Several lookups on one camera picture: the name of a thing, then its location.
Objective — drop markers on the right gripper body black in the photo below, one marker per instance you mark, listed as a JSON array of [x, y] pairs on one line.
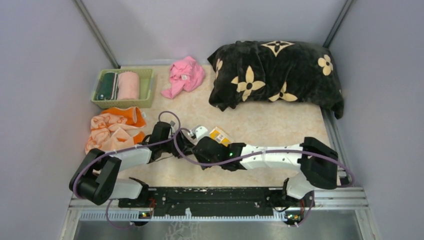
[[202, 159]]

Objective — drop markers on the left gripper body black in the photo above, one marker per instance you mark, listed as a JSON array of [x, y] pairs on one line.
[[169, 145]]

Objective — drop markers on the grey yellow duck towel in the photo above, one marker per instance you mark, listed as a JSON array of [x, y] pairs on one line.
[[220, 136]]

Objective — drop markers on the orange peach towel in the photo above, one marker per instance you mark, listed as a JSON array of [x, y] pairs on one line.
[[116, 129]]

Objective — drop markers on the black floral pillow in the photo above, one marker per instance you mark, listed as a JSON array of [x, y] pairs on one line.
[[271, 71]]

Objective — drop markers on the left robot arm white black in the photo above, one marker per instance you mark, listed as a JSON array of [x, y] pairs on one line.
[[96, 178]]

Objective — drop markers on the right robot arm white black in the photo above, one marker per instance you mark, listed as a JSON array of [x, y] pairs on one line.
[[314, 162]]

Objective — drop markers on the rolled peach towel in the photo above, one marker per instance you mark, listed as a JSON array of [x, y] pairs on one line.
[[128, 86]]

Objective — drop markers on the green plastic basket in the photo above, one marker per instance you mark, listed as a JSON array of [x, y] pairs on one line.
[[146, 89]]

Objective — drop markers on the pink towel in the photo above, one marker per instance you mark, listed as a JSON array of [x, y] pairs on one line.
[[184, 75]]

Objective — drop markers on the rolled dark green towel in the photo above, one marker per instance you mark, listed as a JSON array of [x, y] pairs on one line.
[[107, 89]]

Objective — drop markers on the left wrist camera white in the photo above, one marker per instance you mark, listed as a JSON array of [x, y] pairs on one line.
[[174, 126]]

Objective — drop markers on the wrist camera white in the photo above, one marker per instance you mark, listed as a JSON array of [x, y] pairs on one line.
[[174, 126], [197, 133]]

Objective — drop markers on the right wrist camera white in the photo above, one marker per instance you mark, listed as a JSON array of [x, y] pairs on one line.
[[197, 133]]

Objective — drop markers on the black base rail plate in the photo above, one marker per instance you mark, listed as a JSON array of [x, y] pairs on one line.
[[217, 201]]

